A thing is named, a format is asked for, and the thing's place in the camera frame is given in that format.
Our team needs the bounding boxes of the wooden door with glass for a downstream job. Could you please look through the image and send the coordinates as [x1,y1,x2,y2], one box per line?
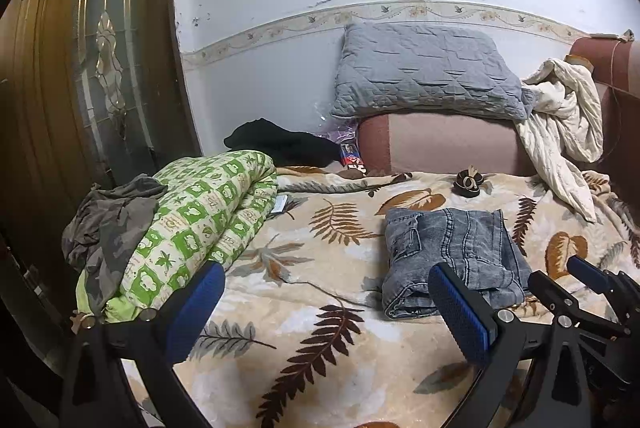
[0,0,203,359]

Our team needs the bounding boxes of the cream crinkled cloth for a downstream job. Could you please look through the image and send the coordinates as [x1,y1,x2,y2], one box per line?
[515,57,605,224]

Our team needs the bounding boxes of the leaf printed beige blanket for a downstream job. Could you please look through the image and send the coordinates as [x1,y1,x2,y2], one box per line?
[120,165,640,428]

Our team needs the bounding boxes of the thin brown cord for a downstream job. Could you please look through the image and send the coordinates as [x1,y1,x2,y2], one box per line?
[602,30,636,161]

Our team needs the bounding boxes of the black garment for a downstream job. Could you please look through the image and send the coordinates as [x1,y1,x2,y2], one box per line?
[223,119,342,169]

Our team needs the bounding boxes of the green white patterned quilt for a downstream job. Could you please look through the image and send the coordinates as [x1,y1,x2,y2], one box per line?
[75,149,279,324]

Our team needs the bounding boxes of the clear plastic bag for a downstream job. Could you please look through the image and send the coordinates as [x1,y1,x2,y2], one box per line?
[315,102,359,145]

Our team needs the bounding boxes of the camouflage garment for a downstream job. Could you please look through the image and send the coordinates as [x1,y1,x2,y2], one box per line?
[61,174,169,304]

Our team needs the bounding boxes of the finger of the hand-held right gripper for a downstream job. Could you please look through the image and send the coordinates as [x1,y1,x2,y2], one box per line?
[566,255,640,314]
[528,270,632,340]

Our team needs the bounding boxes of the grey quilted pillow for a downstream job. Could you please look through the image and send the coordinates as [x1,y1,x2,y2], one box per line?
[331,21,533,121]

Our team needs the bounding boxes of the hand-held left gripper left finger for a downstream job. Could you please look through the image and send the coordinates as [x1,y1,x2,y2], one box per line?
[57,261,227,428]

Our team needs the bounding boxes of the brown padded headboard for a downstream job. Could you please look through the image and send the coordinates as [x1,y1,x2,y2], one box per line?
[357,33,640,199]

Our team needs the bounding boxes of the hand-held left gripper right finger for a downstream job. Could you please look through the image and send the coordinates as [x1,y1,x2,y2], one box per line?
[428,261,628,428]

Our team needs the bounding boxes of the grey denim pants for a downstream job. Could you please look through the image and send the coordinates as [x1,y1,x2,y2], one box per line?
[381,207,533,321]

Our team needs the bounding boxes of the red snack packet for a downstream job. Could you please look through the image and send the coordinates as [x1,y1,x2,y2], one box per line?
[340,141,369,175]

